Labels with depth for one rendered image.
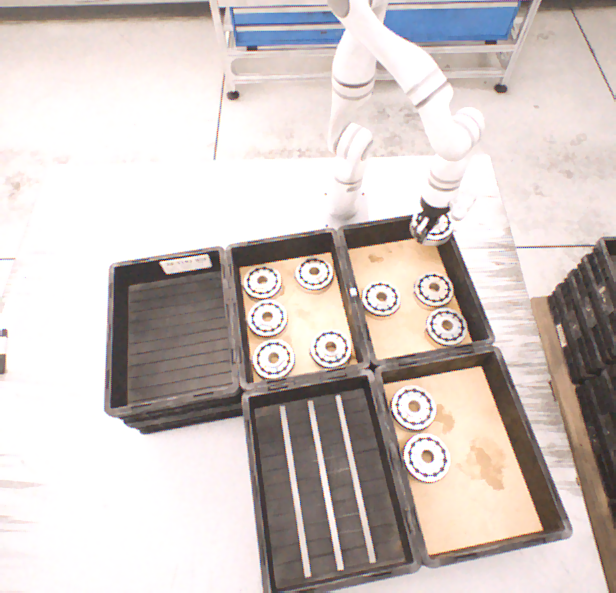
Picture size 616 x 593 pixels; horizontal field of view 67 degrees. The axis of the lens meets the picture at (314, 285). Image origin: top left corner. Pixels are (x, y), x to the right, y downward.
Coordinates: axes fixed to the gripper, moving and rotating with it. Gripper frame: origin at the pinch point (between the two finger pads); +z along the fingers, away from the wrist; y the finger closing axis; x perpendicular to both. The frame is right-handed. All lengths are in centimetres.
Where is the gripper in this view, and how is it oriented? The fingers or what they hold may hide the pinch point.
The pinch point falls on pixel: (426, 231)
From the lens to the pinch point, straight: 117.6
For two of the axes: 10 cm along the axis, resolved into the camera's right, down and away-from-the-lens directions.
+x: 8.1, 5.0, -2.9
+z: 0.2, 4.8, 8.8
